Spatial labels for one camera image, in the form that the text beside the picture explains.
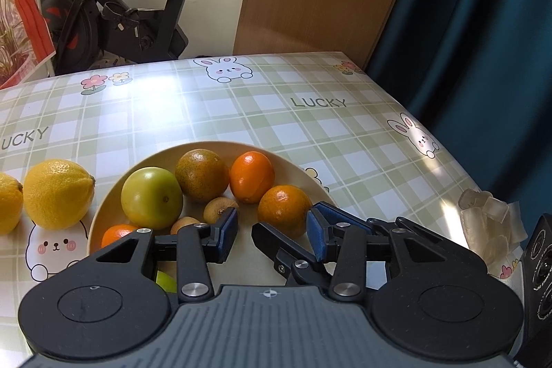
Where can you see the dull greenish orange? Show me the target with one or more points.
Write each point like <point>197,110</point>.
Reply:
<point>201,175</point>

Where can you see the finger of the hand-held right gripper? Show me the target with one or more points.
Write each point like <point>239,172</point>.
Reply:
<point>340,215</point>
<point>271,241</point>

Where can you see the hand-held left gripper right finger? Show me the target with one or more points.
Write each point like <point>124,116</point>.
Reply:
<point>317,238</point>

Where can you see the bright oval mandarin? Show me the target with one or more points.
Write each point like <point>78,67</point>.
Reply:
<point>252,177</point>

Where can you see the small brown kiwi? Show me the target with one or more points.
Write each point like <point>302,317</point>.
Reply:
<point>220,209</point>
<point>185,225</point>

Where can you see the green checked bunny tablecloth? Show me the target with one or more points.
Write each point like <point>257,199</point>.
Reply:
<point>258,109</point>

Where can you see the clear crumpled plastic wrap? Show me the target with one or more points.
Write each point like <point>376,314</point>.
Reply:
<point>487,213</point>

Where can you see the yellow lemon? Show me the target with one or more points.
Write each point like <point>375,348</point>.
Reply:
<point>58,194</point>
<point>8,202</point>

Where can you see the teal curtain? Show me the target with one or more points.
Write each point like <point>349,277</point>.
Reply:
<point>474,27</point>

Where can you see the green apple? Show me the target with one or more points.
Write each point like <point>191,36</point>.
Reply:
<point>152,197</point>
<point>166,281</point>

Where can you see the orange mandarin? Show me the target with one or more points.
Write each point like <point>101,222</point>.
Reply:
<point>116,234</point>
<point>282,208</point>

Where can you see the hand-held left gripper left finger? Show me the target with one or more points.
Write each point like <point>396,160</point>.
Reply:
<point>228,234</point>

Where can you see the cream round plate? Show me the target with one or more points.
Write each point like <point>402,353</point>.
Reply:
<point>110,204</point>

